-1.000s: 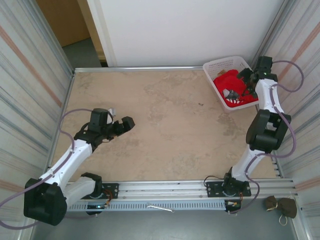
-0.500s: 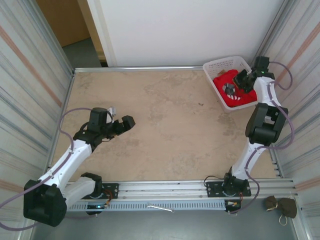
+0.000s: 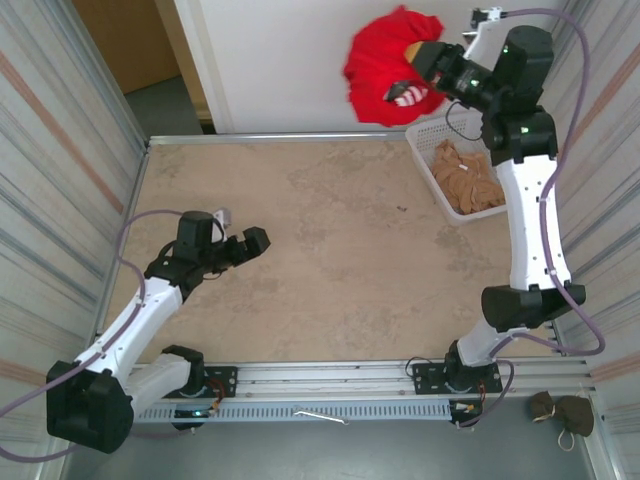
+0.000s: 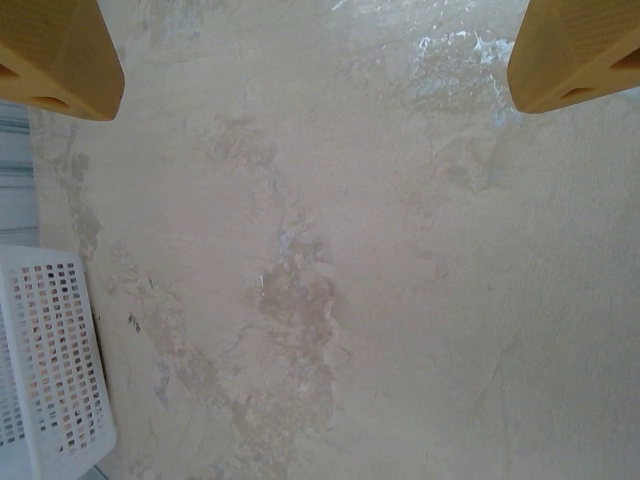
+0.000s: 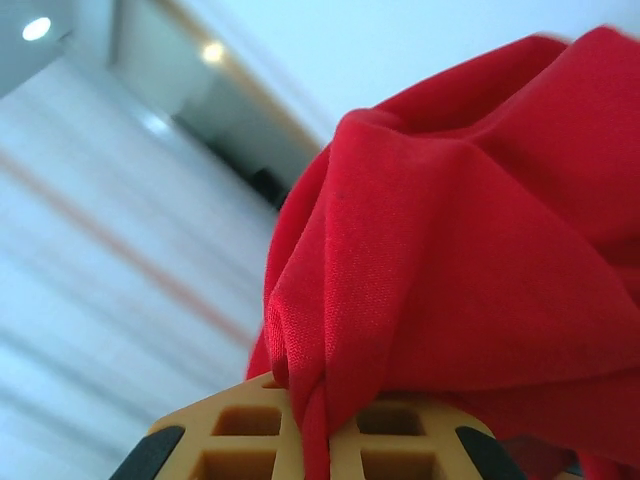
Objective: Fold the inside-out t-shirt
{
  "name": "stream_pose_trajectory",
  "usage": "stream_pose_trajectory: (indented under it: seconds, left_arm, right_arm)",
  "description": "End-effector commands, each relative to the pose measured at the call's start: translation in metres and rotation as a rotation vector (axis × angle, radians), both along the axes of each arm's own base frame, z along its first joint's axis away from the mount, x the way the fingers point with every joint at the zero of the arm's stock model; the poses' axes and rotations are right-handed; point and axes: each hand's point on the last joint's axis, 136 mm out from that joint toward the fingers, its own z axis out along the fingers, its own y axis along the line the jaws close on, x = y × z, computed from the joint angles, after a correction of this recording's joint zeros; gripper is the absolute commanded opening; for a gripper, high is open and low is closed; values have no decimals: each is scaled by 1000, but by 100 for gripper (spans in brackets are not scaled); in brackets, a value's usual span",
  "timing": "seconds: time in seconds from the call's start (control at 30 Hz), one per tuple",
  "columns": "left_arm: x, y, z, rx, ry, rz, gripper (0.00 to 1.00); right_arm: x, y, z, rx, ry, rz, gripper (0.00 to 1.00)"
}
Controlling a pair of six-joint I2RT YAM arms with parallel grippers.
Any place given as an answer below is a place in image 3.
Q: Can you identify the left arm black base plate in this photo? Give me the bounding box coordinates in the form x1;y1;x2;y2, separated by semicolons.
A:
199;366;239;400

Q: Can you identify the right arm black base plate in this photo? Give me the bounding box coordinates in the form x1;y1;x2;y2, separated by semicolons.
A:
410;360;503;397

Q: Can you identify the small controller board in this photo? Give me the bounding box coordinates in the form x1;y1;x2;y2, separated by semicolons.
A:
172;407;221;431
449;399;484;430

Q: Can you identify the silver hex key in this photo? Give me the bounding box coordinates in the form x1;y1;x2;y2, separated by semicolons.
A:
292;405;350;428

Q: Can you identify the right gripper black cable loop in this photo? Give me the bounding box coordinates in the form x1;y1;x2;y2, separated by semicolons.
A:
445;99;485;143

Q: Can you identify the aluminium mounting rail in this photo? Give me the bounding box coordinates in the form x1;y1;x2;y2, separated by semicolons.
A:
130;357;594;402

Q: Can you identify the tan crumpled cloth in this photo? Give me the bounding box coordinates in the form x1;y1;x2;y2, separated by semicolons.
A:
430;139;506;216

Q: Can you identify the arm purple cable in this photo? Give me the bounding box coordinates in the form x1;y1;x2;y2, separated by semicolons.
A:
0;209;224;461
457;7;606;429

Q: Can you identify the large dark brown cloth pouch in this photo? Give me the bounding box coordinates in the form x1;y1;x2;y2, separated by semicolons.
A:
552;394;596;452

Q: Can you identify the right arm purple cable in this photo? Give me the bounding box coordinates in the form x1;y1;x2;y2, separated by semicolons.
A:
457;7;606;429

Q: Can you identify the grey slotted cable duct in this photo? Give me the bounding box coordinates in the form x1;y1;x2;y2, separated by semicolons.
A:
132;399;454;425

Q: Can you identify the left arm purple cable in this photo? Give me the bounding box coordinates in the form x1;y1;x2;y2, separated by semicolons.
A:
0;209;224;461

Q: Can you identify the red t-shirt with bear print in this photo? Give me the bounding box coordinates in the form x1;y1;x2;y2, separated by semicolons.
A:
342;4;447;127

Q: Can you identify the small dark brown cloth pouch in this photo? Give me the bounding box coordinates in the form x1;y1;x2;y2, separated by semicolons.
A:
528;391;557;425

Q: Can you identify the white plastic mesh basket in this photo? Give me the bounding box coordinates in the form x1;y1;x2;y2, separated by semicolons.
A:
404;110;511;229

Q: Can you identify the white door frame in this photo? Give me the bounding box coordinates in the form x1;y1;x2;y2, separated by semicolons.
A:
154;0;236;135

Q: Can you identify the aluminium table edge frame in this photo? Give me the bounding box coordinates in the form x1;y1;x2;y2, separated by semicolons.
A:
82;130;566;364

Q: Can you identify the brown wooden door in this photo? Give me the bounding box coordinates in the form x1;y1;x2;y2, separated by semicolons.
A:
71;0;182;96

